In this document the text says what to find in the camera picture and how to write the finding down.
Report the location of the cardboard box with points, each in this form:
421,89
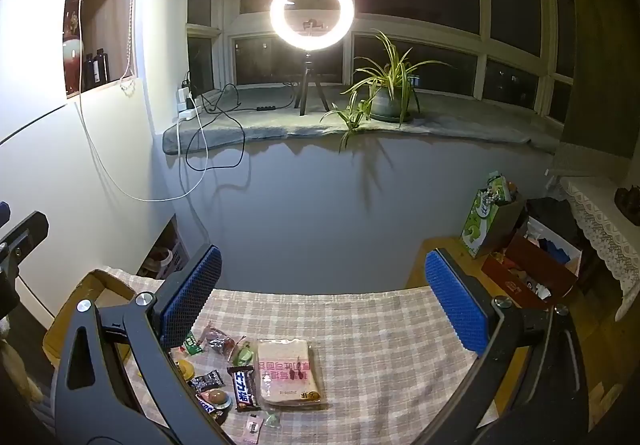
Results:
102,290

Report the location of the black candy packet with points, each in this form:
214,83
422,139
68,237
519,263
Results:
205,381

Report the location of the mint candy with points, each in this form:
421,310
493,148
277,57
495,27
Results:
272,420

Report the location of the dark curtain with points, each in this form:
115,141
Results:
600,50

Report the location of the brown chocolate bar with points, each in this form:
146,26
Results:
207,406
244,387

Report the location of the low storage shelf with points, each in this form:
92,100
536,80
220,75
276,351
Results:
165,250

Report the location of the plaid tablecloth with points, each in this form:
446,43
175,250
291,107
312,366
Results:
390,350

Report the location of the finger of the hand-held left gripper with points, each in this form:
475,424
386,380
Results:
4,214
27,235

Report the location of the potted spider plant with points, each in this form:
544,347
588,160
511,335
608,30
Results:
387,97

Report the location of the green candy packet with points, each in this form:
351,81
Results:
192,344

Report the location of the red box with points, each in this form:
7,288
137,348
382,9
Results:
540,270

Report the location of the packaged braised egg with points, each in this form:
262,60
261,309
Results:
220,397

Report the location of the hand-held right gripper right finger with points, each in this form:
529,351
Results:
457,305

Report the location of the white power strip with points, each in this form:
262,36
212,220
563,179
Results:
189,114

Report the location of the clear packet with green snack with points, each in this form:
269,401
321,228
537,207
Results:
245,352

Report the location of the red-edged dried fruit packet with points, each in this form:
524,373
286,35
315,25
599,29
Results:
217,340

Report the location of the grey windowsill mat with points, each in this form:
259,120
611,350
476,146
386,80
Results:
300,130

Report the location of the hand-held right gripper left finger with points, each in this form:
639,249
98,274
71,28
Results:
192,297

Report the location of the red vase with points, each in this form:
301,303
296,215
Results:
71,65

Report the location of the sliced bread package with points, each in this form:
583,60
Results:
290,370

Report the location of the black tripod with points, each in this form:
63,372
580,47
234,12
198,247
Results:
306,75

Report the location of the person's left forearm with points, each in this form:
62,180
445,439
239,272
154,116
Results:
15,360

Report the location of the yellow snack packet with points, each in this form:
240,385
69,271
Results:
182,369

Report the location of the green carton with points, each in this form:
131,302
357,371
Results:
480,220

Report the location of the wooden wall shelf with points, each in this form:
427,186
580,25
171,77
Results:
112,25

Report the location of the dark bottle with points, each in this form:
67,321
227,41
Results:
89,70
101,65

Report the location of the white lace tablecloth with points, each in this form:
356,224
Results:
595,220

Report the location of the black power strip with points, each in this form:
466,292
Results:
267,107

